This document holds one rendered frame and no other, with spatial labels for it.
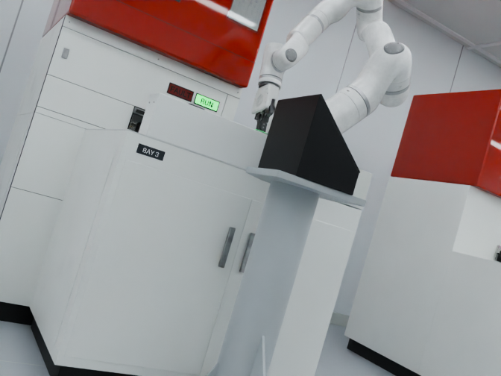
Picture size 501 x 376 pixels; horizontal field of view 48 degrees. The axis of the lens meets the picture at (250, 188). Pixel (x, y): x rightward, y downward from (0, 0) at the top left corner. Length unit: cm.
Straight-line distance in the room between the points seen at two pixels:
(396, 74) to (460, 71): 381
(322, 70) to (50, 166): 282
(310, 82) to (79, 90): 257
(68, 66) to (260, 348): 132
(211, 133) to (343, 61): 303
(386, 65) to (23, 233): 149
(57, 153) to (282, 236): 105
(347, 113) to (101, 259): 88
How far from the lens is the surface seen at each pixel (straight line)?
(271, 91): 200
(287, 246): 172
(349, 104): 184
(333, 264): 218
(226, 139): 190
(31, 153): 236
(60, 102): 237
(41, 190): 237
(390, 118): 510
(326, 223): 213
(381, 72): 190
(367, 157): 495
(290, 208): 172
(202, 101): 254
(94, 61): 241
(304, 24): 220
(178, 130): 183
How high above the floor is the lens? 67
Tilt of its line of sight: 3 degrees up
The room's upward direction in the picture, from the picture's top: 17 degrees clockwise
